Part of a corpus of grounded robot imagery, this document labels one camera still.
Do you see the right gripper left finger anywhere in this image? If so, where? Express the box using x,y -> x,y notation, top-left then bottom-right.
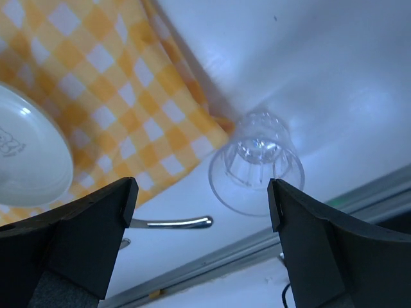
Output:
1,178 -> 138,307

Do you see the silver table knife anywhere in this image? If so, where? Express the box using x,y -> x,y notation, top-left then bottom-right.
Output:
129,216 -> 214,230

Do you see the yellow white checkered cloth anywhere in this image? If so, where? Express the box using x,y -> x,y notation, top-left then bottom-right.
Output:
1,1 -> 234,205

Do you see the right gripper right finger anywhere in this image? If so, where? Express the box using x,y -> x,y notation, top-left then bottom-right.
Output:
267,179 -> 410,307

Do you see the cream round plate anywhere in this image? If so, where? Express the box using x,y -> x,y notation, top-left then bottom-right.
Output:
1,83 -> 74,207

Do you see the silver fork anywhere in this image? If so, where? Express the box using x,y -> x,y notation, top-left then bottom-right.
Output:
119,238 -> 131,250

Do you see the clear plastic cup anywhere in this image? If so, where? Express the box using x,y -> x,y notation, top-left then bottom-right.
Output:
208,108 -> 305,217

